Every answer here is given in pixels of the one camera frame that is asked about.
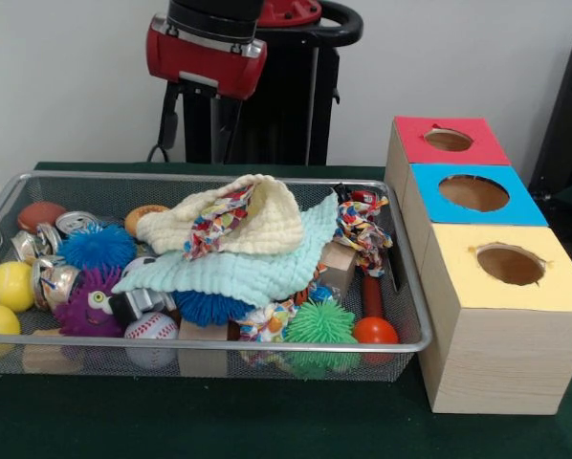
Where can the wooden box with three holes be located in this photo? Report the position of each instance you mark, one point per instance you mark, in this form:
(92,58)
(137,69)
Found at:
(496,354)

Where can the green spiky ball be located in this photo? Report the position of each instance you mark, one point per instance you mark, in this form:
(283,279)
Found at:
(319,323)

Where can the black panel stand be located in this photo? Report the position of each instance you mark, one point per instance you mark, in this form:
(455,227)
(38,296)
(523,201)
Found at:
(568,124)

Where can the crushed silver drink can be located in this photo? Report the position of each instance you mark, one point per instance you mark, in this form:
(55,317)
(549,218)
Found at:
(28,244)

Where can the cream knitted cloth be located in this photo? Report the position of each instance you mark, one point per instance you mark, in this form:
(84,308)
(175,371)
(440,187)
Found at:
(276,225)

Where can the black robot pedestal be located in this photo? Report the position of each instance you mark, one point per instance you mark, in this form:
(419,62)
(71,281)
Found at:
(296,105)

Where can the purple monster toy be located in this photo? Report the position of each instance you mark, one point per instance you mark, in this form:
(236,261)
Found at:
(90,314)

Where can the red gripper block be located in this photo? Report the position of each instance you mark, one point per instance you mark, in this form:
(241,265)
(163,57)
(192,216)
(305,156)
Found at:
(205,62)

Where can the dark green tablecloth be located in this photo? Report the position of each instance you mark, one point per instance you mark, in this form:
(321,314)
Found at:
(267,421)

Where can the clear shallow mesh bin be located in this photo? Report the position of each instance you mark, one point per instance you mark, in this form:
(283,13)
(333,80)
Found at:
(267,194)

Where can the multicoloured patterned cloth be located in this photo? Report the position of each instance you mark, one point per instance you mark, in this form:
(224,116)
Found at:
(219,222)

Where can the yellow ball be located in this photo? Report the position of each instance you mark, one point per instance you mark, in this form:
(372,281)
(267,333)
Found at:
(9,285)

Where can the blue spiky ball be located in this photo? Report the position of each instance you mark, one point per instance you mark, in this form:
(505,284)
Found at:
(97,249)

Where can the red maraca rattle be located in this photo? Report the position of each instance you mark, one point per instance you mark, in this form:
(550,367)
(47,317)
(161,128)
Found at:
(375,331)

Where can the mint knitted cloth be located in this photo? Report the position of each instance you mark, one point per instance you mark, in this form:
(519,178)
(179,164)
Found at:
(257,273)

